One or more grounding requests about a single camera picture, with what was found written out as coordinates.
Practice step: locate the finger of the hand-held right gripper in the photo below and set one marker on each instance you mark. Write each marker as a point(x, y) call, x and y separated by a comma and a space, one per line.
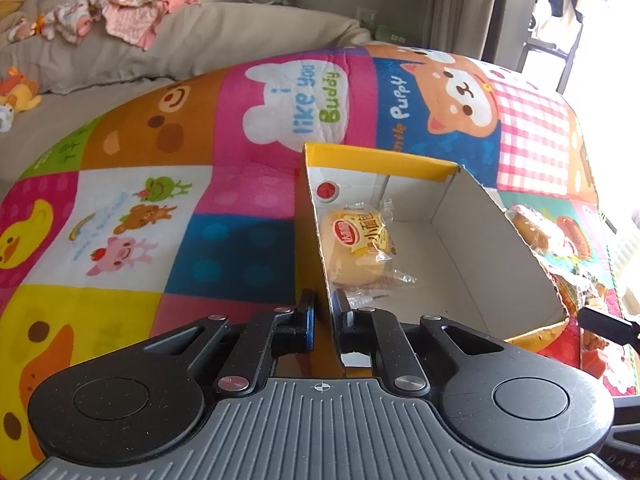
point(607, 325)

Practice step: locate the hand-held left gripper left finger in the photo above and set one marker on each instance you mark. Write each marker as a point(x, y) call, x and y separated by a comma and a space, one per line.
point(306, 327)

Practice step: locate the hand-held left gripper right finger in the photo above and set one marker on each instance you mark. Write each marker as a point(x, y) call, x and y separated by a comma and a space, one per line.
point(339, 322)

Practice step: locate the bread packet with red logo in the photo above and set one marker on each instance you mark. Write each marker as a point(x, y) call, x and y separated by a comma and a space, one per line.
point(357, 250)

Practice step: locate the clear bread packet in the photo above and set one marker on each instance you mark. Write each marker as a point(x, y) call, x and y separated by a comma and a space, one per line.
point(537, 235)

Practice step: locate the yellow cardboard box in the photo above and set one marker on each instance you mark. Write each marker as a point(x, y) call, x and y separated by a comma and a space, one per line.
point(475, 260)

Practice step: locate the colourful cartoon animal mat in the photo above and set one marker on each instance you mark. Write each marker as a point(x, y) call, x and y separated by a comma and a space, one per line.
point(240, 240)

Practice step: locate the black metal rack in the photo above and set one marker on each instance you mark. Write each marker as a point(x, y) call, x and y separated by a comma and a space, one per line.
point(555, 47)

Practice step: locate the green packet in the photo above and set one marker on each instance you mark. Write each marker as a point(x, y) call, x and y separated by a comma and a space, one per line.
point(390, 34)

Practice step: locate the beige curtain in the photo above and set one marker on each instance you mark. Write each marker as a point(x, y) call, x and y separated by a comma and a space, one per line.
point(475, 5)

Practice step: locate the pile of pink baby clothes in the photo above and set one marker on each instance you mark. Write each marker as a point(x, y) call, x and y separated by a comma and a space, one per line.
point(125, 12)

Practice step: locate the small white toy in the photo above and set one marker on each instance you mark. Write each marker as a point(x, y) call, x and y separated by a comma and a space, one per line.
point(4, 119)

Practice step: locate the orange plush toy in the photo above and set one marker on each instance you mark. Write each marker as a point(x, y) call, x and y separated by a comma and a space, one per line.
point(20, 91)

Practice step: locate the wall socket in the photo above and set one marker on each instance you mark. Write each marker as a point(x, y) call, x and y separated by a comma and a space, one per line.
point(366, 15)

